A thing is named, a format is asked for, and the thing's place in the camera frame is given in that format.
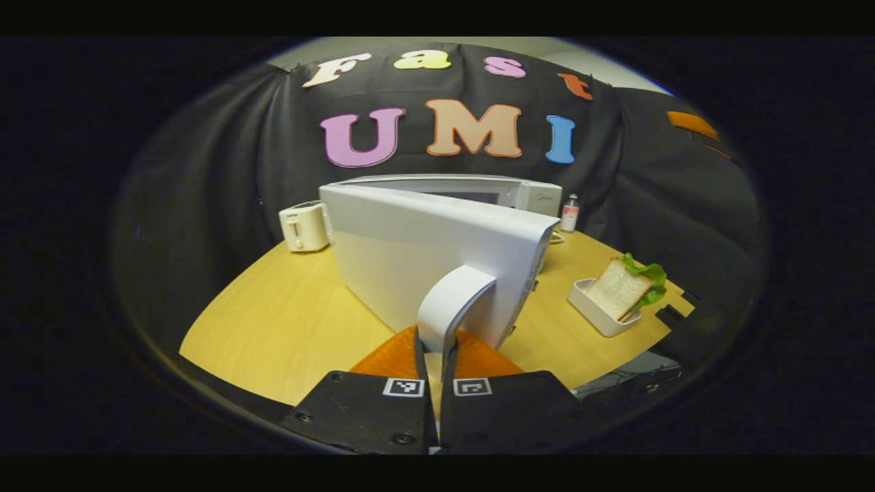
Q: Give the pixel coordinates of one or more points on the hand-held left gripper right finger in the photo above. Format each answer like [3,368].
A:
[506,417]

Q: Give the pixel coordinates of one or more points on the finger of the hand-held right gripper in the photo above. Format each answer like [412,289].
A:
[692,124]
[714,148]

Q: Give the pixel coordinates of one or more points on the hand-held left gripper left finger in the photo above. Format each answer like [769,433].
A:
[362,417]

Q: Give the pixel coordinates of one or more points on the sandwich with lettuce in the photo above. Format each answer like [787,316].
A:
[618,290]

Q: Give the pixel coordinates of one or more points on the white microwave oven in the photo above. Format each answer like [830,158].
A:
[410,253]

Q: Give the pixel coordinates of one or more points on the white rectangular tray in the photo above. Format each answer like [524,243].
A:
[598,318]

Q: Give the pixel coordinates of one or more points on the small clear bottle pink label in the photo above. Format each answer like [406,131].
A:
[569,217]

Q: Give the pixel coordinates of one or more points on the white toaster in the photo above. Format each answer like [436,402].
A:
[304,229]

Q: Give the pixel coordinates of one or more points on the black backdrop cloth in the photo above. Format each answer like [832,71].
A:
[205,171]

